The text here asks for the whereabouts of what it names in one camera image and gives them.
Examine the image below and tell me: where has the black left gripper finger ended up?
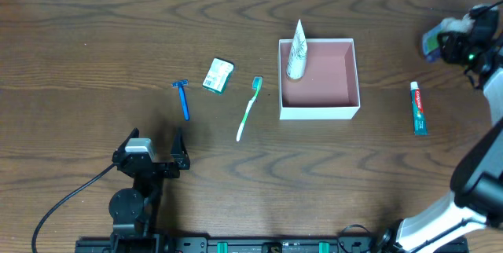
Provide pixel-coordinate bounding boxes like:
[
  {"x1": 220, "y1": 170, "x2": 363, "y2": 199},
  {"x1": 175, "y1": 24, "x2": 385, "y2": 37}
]
[
  {"x1": 170, "y1": 129, "x2": 189, "y2": 161},
  {"x1": 117, "y1": 128, "x2": 139, "y2": 152}
]

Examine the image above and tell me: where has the clear mouthwash bottle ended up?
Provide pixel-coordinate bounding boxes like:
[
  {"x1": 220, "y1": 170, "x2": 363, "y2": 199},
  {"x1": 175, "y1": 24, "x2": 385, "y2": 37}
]
[{"x1": 421, "y1": 4, "x2": 488, "y2": 64}]

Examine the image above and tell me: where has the green Colgate toothpaste tube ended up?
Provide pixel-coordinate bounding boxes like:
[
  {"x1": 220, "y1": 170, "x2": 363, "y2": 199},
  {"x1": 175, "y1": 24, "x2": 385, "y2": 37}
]
[{"x1": 410, "y1": 82, "x2": 428, "y2": 136}]

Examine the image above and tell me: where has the white shampoo tube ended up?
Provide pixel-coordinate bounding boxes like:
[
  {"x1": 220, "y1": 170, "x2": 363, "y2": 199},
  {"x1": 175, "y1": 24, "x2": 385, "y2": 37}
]
[{"x1": 286, "y1": 20, "x2": 308, "y2": 81}]

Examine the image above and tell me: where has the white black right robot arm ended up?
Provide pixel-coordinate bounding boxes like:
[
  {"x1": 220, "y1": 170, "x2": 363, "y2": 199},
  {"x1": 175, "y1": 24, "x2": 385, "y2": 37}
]
[{"x1": 373, "y1": 4, "x2": 502, "y2": 252}]

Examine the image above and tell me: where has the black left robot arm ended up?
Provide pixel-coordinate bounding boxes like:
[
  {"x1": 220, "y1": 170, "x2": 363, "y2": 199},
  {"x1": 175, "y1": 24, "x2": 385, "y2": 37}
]
[{"x1": 108, "y1": 129, "x2": 190, "y2": 252}]

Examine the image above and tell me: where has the blue disposable razor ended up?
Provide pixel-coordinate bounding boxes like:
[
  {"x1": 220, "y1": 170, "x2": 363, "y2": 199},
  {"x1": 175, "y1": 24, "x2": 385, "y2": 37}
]
[{"x1": 171, "y1": 79, "x2": 190, "y2": 121}]

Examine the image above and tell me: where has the green white soap packet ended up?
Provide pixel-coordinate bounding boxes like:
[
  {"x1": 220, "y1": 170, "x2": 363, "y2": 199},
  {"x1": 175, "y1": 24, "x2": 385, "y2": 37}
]
[{"x1": 202, "y1": 58, "x2": 234, "y2": 94}]

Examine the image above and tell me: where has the green white toothbrush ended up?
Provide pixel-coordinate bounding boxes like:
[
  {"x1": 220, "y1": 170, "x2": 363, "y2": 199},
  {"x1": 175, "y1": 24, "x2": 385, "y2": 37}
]
[{"x1": 236, "y1": 76, "x2": 263, "y2": 142}]

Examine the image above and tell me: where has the white box pink interior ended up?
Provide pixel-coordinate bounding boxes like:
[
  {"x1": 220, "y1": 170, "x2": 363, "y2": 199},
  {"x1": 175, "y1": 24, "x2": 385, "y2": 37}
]
[{"x1": 277, "y1": 38, "x2": 361, "y2": 120}]

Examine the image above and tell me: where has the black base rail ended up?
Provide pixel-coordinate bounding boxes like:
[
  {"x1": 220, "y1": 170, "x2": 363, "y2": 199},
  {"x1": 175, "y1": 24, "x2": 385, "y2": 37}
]
[{"x1": 74, "y1": 235, "x2": 471, "y2": 253}]

